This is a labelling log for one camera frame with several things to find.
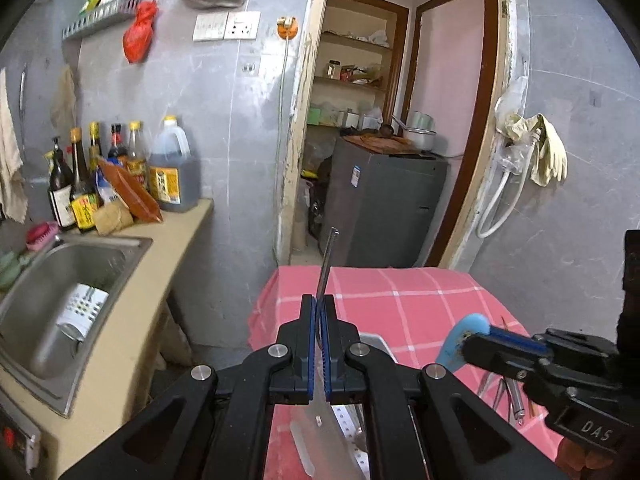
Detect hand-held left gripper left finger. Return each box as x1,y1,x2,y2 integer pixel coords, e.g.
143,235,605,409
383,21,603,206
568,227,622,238
60,294,317,480

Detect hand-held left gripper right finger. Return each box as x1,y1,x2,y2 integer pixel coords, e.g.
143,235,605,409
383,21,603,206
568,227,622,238
324,294,566,480

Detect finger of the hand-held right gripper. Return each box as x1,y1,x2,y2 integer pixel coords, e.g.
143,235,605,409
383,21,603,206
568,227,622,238
460,332,546,391
487,325,548,355

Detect light blue plastic spoon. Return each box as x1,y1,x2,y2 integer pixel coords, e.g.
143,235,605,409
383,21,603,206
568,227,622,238
435,312,491,373

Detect white perforated utensil holder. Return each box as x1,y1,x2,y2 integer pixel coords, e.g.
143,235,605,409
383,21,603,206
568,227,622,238
330,332,401,480

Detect steel cleaver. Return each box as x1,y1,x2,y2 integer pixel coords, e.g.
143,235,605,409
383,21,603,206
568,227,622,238
289,227,368,480

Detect pink checked tablecloth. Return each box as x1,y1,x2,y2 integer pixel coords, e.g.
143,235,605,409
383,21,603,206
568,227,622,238
247,266,566,480

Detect grey small fridge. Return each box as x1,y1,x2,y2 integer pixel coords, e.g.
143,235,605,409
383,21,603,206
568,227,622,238
320,137,448,268

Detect yellow rubber gloves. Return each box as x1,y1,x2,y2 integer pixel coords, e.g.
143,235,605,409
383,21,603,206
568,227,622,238
502,112,568,187

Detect wooden cutting board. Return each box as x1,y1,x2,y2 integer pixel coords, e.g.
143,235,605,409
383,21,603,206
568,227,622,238
342,132,417,156

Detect steel pot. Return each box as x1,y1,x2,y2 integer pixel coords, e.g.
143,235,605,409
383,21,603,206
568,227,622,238
402,110,438,153

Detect large dark sauce jug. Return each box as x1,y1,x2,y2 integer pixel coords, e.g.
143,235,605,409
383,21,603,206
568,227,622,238
148,116,201,212

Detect white perforated basket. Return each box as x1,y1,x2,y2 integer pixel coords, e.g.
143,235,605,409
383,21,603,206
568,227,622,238
55,282,110,343

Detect beige packet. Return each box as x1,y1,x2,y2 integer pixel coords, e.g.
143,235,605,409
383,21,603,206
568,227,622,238
92,202,135,236

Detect white plastic bag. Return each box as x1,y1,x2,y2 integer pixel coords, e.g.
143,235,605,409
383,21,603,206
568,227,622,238
495,76,528,133

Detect orange red packet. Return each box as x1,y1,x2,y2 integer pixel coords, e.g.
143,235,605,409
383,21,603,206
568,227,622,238
97,157,165,223

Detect blue white packet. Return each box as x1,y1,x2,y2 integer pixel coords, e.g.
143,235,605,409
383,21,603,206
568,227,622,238
95,167,121,206

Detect clear bottle yellow cap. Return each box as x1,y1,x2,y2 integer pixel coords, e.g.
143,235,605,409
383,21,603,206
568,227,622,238
125,121,150,192

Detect wooden shelf unit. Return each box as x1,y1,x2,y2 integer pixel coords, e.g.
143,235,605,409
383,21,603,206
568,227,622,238
305,0,411,131

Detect stainless steel sink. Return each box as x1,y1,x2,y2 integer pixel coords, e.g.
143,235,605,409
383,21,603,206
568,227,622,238
0,232,153,418

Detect dark sauce bottle yellow cap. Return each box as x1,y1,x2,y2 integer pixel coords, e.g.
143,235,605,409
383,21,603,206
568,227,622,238
69,127,99,233

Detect dark bottle red cap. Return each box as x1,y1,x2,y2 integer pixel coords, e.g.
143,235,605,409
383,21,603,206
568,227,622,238
107,124,129,167

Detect pink scrub brush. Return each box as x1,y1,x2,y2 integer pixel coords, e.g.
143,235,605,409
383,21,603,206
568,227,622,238
25,222,61,252

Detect slim dark bottle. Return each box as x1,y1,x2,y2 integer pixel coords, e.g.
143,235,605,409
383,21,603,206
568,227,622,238
87,121,104,173

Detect hanging beige cloth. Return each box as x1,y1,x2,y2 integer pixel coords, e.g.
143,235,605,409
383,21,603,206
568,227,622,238
50,65,79,132

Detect beige hanging towel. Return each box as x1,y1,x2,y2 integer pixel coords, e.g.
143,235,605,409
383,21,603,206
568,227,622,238
0,67,28,223

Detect red plastic bag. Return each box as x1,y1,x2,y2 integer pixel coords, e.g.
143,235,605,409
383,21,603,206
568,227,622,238
122,1,160,65

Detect white hose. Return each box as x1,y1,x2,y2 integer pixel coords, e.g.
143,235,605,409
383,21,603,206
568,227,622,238
475,130,543,239

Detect worn white door frame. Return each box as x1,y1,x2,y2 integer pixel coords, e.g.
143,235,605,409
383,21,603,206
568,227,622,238
274,0,526,268

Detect wall power cable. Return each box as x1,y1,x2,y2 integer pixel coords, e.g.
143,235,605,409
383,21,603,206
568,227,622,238
279,39,293,128

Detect white wall socket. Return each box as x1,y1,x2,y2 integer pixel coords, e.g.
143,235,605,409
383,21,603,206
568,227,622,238
223,11,261,41

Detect white wall switch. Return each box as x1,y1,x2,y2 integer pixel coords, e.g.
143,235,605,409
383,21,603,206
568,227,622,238
193,12,227,42

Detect grey wall rack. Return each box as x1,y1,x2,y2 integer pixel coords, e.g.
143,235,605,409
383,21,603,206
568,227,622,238
61,0,142,43

